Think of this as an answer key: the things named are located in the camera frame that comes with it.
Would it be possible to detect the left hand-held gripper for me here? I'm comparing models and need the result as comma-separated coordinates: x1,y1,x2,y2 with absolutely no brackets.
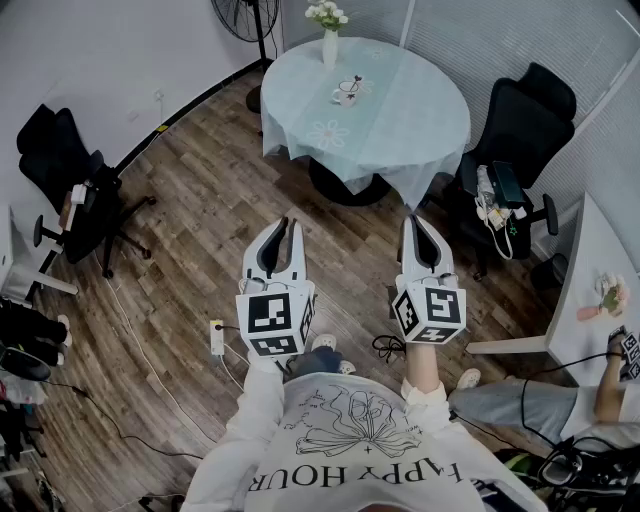
234,216,318,358

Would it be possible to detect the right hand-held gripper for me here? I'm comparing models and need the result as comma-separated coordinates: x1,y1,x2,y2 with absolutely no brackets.
390,215,468,347

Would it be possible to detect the white mug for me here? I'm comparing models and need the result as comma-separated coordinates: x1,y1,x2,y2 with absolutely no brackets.
330,79,360,107

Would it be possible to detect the person's right forearm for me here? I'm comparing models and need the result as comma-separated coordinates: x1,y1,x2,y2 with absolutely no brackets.
401,342,452,422

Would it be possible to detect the person's left forearm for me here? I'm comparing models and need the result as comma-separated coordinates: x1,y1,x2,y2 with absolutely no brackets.
224,349,288,441

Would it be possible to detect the black table base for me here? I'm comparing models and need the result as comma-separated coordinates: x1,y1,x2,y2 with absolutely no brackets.
308,158,394,208

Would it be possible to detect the white power strip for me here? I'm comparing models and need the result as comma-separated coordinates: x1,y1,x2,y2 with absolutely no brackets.
208,319,227,357

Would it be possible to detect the dark green box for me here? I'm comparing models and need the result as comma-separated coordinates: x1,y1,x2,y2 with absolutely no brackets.
492,160,528,209

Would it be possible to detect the light blue flowered tablecloth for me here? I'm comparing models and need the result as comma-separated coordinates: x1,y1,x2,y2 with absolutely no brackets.
259,37,472,211

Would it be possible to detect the black office chair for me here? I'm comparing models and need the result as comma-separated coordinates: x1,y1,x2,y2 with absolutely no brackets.
424,61,578,281
16,103,158,280

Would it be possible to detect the white desk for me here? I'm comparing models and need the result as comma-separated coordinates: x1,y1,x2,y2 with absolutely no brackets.
467,192,640,387

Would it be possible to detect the pink vase with flowers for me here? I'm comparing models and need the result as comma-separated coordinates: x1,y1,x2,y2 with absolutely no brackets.
575,272,629,323

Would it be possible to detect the person's white printed shirt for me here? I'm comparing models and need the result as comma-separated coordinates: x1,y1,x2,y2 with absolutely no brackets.
182,373,549,512

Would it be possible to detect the white vase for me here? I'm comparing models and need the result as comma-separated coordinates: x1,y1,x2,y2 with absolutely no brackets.
322,28,339,69

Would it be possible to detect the black standing fan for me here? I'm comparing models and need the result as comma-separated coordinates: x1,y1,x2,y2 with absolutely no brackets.
210,0,282,114

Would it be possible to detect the white flower bouquet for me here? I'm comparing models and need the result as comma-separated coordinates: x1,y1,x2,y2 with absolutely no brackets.
304,0,350,31

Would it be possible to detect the white side table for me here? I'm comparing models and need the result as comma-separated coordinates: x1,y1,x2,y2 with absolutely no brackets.
0,204,80,301

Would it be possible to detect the white bag with strap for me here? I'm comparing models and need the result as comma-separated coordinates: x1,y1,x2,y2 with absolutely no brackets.
473,164,516,260

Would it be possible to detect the tangled black cable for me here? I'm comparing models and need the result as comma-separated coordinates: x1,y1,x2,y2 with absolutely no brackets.
372,333,409,362

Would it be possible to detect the white floor cable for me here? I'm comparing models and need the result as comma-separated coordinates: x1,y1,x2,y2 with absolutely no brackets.
102,277,246,396

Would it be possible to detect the long black cable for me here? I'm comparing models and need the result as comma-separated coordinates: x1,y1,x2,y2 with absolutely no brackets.
519,352,624,446

